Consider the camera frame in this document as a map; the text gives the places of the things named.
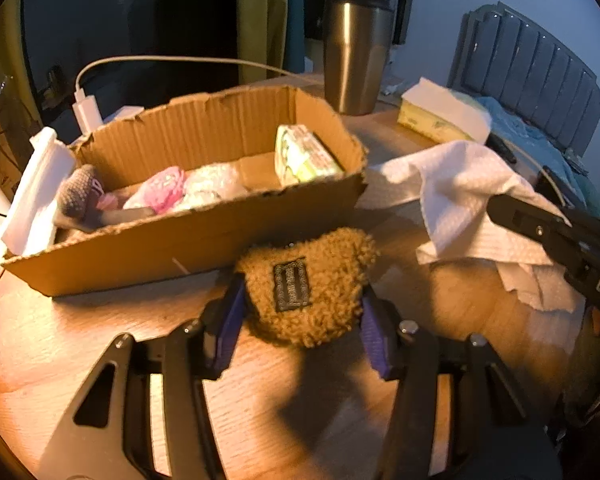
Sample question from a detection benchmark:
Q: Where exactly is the pink plush toy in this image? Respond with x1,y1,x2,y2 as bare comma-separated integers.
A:
125,166,188,213

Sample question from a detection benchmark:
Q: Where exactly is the black remote control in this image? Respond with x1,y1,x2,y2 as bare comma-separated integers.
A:
486,132,518,164

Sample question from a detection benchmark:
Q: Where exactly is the teal blanket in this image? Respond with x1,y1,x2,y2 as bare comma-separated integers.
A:
475,95,600,221

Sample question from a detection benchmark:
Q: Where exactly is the green curtain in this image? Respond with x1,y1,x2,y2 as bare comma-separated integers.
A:
235,0,288,86

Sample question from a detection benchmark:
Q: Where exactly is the stainless steel tumbler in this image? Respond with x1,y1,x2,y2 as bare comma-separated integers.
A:
322,0,396,116

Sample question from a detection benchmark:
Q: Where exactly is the small printed tissue pack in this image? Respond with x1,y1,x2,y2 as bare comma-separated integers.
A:
274,124,345,187

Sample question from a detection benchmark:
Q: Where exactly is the crumpled white paper towel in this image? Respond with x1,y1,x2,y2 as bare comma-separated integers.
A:
365,141,588,313

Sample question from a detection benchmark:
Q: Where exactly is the grey padded headboard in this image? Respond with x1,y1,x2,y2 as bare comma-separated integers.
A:
447,2,600,156

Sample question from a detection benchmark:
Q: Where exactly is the yellow tissue pack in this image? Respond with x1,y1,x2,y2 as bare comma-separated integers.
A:
397,77,493,146

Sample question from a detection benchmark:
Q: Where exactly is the white charging cable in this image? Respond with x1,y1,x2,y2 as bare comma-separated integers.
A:
75,55,326,93

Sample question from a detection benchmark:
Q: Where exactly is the brown fuzzy pouch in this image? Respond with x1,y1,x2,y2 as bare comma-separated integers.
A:
235,227,381,350

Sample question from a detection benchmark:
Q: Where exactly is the white charger plug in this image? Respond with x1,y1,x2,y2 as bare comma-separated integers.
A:
72,89,103,133

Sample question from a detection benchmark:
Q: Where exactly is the white embossed paper towel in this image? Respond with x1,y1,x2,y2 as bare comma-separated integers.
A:
0,127,78,256

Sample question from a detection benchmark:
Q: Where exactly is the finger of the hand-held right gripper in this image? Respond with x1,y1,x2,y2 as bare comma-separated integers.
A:
487,194,588,281
542,166,600,241

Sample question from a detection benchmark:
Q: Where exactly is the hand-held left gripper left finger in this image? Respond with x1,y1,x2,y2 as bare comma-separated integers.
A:
37,275,248,480

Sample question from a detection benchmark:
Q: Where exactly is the cardboard box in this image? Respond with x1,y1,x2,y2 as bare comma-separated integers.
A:
2,85,370,297

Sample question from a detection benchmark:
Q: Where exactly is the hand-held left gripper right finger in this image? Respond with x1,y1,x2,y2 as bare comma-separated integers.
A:
360,294,563,480

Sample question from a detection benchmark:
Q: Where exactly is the white soft bundle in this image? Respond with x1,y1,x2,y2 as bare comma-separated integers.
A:
172,162,248,211

